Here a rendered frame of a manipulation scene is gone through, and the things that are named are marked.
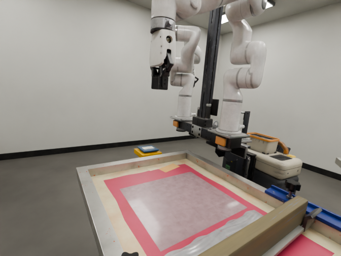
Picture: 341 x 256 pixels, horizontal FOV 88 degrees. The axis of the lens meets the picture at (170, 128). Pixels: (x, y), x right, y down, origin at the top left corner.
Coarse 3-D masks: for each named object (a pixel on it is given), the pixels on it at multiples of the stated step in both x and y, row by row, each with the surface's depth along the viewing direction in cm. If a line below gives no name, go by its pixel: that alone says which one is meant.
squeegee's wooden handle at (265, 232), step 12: (288, 204) 45; (300, 204) 46; (264, 216) 40; (276, 216) 40; (288, 216) 42; (300, 216) 47; (252, 228) 36; (264, 228) 37; (276, 228) 39; (288, 228) 43; (228, 240) 33; (240, 240) 33; (252, 240) 34; (264, 240) 37; (276, 240) 40; (204, 252) 30; (216, 252) 30; (228, 252) 30; (240, 252) 32; (252, 252) 35; (264, 252) 38
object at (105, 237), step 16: (128, 160) 84; (144, 160) 85; (160, 160) 91; (176, 160) 97; (192, 160) 96; (208, 160) 91; (80, 176) 66; (224, 176) 78; (240, 176) 75; (96, 192) 57; (256, 192) 66; (96, 208) 49; (96, 224) 44; (320, 224) 50; (96, 240) 41; (112, 240) 39; (336, 240) 48
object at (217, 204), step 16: (160, 176) 77; (176, 176) 78; (192, 176) 80; (176, 192) 66; (192, 192) 67; (208, 192) 68; (224, 192) 69; (208, 208) 58; (224, 208) 59; (240, 208) 59; (256, 208) 60; (224, 224) 52; (304, 240) 48
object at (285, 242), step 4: (296, 228) 46; (300, 228) 46; (292, 232) 45; (296, 232) 45; (300, 232) 45; (288, 236) 43; (292, 236) 44; (296, 236) 44; (280, 240) 42; (284, 240) 42; (288, 240) 42; (292, 240) 43; (276, 244) 41; (280, 244) 41; (284, 244) 41; (288, 244) 42; (272, 248) 40; (276, 248) 40; (280, 248) 40; (284, 248) 41; (268, 252) 38; (272, 252) 38; (276, 252) 39
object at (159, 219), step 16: (128, 176) 75; (144, 176) 76; (112, 192) 63; (128, 192) 64; (144, 192) 65; (160, 192) 65; (128, 208) 55; (144, 208) 56; (160, 208) 56; (176, 208) 57; (192, 208) 58; (128, 224) 49; (144, 224) 49; (160, 224) 50; (176, 224) 50; (192, 224) 51; (208, 224) 51; (144, 240) 44; (160, 240) 44; (176, 240) 45; (192, 240) 45
